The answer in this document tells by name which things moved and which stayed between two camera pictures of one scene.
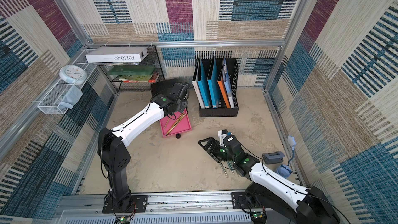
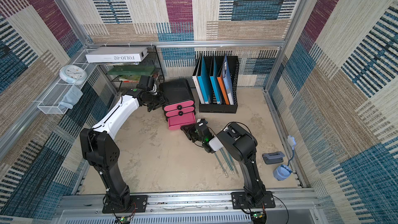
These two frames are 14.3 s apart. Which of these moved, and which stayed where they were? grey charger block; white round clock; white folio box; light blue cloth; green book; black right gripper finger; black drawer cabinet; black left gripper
Moved: black left gripper; black right gripper finger; black drawer cabinet
Stayed: white folio box; white round clock; light blue cloth; grey charger block; green book
